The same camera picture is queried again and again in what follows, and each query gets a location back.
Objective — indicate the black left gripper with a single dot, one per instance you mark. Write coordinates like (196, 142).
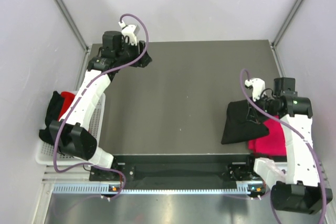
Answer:
(135, 48)

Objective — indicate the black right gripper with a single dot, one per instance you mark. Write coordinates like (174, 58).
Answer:
(265, 97)

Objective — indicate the black t shirt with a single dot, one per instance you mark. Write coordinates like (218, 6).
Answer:
(243, 123)
(52, 113)

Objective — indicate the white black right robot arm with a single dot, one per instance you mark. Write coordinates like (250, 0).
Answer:
(302, 188)

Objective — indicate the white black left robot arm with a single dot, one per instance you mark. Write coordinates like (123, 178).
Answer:
(70, 133)

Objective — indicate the folded pink t shirt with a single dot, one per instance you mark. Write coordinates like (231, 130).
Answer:
(273, 144)

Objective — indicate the red t shirt in basket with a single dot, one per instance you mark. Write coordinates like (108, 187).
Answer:
(68, 99)

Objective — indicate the black t shirt in basket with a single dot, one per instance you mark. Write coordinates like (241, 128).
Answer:
(52, 113)

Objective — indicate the white perforated plastic basket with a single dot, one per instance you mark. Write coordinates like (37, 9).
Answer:
(44, 155)

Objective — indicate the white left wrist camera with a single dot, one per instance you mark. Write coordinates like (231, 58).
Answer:
(129, 33)

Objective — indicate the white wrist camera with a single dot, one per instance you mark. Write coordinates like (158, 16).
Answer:
(129, 33)
(257, 85)

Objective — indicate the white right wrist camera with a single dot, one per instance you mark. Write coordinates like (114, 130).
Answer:
(257, 85)

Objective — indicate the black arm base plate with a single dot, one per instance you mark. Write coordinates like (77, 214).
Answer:
(186, 171)

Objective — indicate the white slotted cable duct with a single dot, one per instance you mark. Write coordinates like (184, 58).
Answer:
(107, 189)

